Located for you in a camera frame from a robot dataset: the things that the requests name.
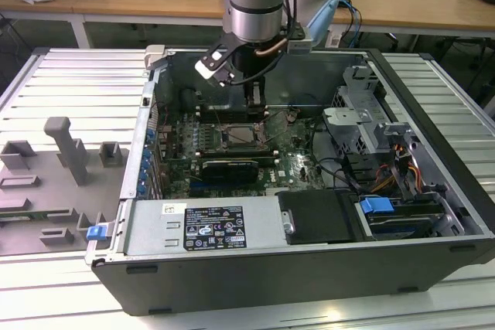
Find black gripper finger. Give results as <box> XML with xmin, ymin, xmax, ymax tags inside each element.
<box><xmin>244</xmin><ymin>80</ymin><xmax>256</xmax><ymax>117</ymax></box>
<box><xmin>255</xmin><ymin>80</ymin><xmax>268</xmax><ymax>121</ymax></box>

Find silver CPU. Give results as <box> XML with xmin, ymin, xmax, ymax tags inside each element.
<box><xmin>227</xmin><ymin>125</ymin><xmax>258</xmax><ymax>146</ymax></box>

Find black RAM slot bank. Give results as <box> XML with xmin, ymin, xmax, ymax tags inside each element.
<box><xmin>197</xmin><ymin>107</ymin><xmax>270</xmax><ymax>123</ymax></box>
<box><xmin>197</xmin><ymin>147</ymin><xmax>280</xmax><ymax>161</ymax></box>

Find CPU socket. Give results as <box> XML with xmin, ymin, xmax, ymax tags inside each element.
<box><xmin>218</xmin><ymin>123</ymin><xmax>270</xmax><ymax>153</ymax></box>

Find black graphics card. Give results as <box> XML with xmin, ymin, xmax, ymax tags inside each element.
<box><xmin>200</xmin><ymin>158</ymin><xmax>259</xmax><ymax>184</ymax></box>

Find green motherboard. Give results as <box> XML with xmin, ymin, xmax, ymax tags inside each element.
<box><xmin>154</xmin><ymin>107</ymin><xmax>329</xmax><ymax>198</ymax></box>

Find pale blue teach pendant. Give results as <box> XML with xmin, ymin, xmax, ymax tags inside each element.
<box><xmin>308</xmin><ymin>0</ymin><xmax>340</xmax><ymax>47</ymax></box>

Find grey case release latch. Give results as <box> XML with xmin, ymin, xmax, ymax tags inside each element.
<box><xmin>143</xmin><ymin>44</ymin><xmax>166</xmax><ymax>70</ymax></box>

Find silver metal drive cage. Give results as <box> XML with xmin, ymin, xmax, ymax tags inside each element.
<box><xmin>322</xmin><ymin>65</ymin><xmax>425</xmax><ymax>155</ymax></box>

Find black plastic air shroud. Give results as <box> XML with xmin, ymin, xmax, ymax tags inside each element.
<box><xmin>278</xmin><ymin>189</ymin><xmax>367</xmax><ymax>246</ymax></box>

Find blue disk carrier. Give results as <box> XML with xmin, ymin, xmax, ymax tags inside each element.
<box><xmin>359</xmin><ymin>196</ymin><xmax>394</xmax><ymax>215</ymax></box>

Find silver power supply unit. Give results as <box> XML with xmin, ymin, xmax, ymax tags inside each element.
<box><xmin>123</xmin><ymin>196</ymin><xmax>286</xmax><ymax>257</ymax></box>

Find black hard disk drive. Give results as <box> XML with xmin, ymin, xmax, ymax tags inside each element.
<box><xmin>365</xmin><ymin>206</ymin><xmax>446</xmax><ymax>240</ymax></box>

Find black open PC case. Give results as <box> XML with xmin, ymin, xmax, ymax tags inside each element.
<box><xmin>84</xmin><ymin>44</ymin><xmax>495</xmax><ymax>318</ymax></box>

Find grey parts rack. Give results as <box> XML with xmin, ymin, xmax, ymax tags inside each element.
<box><xmin>0</xmin><ymin>116</ymin><xmax>131</xmax><ymax>257</ymax></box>

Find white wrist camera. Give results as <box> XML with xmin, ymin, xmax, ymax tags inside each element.
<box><xmin>194</xmin><ymin>49</ymin><xmax>236</xmax><ymax>88</ymax></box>

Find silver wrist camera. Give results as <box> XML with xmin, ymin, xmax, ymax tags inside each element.
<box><xmin>288</xmin><ymin>37</ymin><xmax>313</xmax><ymax>54</ymax></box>

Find black internal cable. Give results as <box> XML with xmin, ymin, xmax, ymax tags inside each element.
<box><xmin>309</xmin><ymin>113</ymin><xmax>363</xmax><ymax>194</ymax></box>

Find blue cable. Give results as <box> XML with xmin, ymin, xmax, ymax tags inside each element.
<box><xmin>339</xmin><ymin>0</ymin><xmax>363</xmax><ymax>51</ymax></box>

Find silver metal handle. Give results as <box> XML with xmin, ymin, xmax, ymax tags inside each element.
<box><xmin>281</xmin><ymin>209</ymin><xmax>295</xmax><ymax>235</ymax></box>

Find orange yellow power wires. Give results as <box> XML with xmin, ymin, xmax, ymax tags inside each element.
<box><xmin>377</xmin><ymin>143</ymin><xmax>422</xmax><ymax>192</ymax></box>

